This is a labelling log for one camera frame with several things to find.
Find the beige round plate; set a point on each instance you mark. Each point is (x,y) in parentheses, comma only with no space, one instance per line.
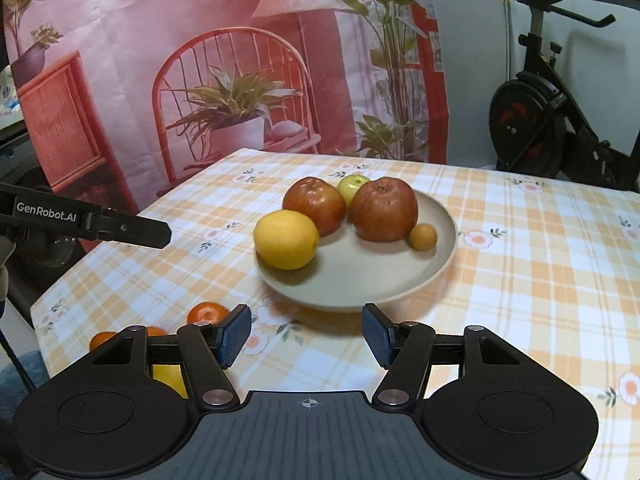
(380,275)

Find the orange checked floral tablecloth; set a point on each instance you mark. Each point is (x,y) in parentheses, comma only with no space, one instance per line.
(525,270)

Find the red apple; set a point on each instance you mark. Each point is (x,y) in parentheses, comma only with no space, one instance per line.
(382,210)
(312,202)

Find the green apple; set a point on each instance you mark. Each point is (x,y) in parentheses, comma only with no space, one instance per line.
(352,187)

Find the black exercise bike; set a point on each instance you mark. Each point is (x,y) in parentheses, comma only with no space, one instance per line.
(540,120)

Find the white wall pipe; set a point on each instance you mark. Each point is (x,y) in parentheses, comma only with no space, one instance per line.
(505,35)

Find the blue cloth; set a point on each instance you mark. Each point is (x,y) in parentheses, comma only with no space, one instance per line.
(20,375)

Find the small round orange fruit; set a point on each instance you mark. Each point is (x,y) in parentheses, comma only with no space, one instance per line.
(423,236)

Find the dark round object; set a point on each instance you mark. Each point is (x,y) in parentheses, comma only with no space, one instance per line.
(50,255)

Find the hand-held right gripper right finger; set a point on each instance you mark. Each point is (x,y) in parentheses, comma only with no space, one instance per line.
(377,335)

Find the yellow lemon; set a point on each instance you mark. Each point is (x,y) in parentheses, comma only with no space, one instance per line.
(285,240)
(170,377)

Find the pink printed backdrop cloth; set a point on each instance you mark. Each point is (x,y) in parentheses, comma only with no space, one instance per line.
(150,60)

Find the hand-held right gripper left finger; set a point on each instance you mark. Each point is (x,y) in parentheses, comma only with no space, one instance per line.
(235,337)

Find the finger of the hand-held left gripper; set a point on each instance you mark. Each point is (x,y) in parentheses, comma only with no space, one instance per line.
(145,232)

